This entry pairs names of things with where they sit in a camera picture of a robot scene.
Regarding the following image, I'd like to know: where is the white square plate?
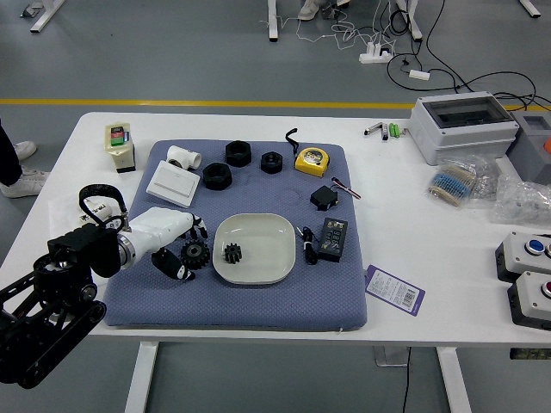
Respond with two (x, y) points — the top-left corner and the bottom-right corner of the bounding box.
(212, 213), (296, 285)

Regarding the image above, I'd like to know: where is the black bundled cable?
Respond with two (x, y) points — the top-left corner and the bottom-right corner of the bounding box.
(300, 225), (319, 265)

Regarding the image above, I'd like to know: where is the white wall switch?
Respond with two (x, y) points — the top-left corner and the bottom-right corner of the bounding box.
(145, 160), (202, 209)

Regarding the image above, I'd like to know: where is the beige push-button switch box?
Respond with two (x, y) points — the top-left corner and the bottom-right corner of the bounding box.
(104, 121), (137, 174)

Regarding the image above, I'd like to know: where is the small black gear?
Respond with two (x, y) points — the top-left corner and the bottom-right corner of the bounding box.
(223, 242), (245, 267)

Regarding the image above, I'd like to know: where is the black digital display module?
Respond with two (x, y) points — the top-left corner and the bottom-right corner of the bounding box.
(317, 217), (349, 262)

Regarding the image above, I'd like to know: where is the large black hex nut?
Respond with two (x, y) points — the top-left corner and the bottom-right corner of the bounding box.
(224, 140), (253, 168)
(202, 162), (234, 191)

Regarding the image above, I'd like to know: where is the purple tag card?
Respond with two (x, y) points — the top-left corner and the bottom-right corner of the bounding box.
(364, 263), (426, 318)

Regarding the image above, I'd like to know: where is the button box with red button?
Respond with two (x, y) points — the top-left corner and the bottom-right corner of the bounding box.
(506, 270), (551, 331)

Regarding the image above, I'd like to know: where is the grey electrical enclosure box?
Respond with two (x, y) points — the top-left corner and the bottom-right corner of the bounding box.
(407, 90), (520, 166)

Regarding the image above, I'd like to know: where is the button box with blue button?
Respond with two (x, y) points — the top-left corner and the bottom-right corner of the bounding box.
(493, 231), (551, 283)

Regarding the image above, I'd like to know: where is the large black gear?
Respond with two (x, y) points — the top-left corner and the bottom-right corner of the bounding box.
(179, 239), (212, 271)

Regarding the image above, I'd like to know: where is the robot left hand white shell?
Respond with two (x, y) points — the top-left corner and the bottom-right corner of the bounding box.
(127, 206), (211, 283)

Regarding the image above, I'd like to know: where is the person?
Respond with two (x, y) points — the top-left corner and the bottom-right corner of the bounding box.
(0, 118), (51, 200)

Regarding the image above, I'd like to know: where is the bag of blue resistors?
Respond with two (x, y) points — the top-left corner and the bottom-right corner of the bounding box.
(427, 155), (480, 211)

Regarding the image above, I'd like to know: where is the small black hex nut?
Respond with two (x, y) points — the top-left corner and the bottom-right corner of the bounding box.
(259, 151), (284, 175)

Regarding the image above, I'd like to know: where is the grey sneaker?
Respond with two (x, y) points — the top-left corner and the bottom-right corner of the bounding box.
(298, 0), (322, 22)

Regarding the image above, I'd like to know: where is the white power strip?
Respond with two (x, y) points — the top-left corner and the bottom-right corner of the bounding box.
(359, 42), (395, 65)

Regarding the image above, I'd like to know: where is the clear bubble wrap bag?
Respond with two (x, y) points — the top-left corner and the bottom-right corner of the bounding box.
(489, 173), (551, 227)

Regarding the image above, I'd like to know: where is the black floor cable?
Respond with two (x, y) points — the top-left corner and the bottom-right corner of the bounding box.
(386, 0), (551, 114)

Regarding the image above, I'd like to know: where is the white floor cable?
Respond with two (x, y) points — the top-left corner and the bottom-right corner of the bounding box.
(257, 0), (399, 53)

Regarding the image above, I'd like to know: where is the white desk foot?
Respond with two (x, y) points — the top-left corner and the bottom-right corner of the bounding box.
(19, 0), (66, 34)
(518, 0), (542, 19)

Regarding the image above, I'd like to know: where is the black servo motor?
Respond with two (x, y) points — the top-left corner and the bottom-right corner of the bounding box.
(310, 184), (340, 212)

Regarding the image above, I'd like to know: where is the clear bag of small parts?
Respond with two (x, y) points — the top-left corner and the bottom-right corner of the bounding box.
(471, 157), (501, 204)

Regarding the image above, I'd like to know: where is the white PVC tee fitting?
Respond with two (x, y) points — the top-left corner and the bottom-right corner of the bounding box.
(166, 145), (203, 172)

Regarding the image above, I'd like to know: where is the white table leg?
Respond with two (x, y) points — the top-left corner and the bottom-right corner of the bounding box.
(124, 342), (158, 413)
(436, 347), (473, 413)

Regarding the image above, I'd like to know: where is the red brown servo wire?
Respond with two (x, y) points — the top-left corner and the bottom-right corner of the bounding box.
(331, 176), (362, 200)

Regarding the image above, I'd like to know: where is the grey box with orange button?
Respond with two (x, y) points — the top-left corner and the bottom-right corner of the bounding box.
(505, 110), (551, 186)

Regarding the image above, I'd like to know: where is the black hanging cable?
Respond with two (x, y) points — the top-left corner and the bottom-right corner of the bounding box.
(401, 347), (413, 413)

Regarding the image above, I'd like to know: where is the yellow tape measure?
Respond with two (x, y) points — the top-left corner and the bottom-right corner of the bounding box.
(283, 127), (331, 178)

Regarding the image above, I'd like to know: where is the blue-grey quilted mat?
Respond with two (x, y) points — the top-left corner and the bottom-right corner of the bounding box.
(101, 139), (369, 332)

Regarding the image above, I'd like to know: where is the white desk leg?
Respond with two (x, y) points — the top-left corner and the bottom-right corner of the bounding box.
(406, 0), (424, 42)
(266, 0), (279, 43)

